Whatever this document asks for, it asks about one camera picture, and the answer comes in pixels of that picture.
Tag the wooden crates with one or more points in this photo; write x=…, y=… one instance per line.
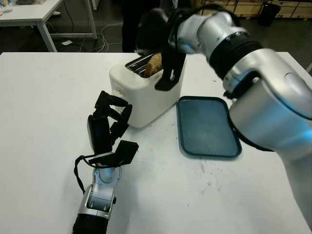
x=292, y=8

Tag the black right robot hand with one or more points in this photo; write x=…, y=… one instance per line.
x=151, y=31

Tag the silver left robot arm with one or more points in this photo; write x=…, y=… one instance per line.
x=100, y=200

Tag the dark teal plastic tray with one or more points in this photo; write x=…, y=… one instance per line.
x=207, y=126

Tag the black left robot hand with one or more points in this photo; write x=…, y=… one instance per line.
x=100, y=131

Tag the white background desk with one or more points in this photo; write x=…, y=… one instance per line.
x=31, y=14

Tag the brown toast bread slice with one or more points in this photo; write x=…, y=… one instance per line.
x=153, y=65

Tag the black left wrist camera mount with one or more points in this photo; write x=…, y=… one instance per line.
x=125, y=152

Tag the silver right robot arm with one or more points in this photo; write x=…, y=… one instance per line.
x=268, y=109

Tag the white paper sheet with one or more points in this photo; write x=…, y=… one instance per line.
x=66, y=42

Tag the black trash bin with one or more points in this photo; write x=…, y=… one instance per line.
x=268, y=14

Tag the white two-slot toaster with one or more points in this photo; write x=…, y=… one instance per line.
x=146, y=104

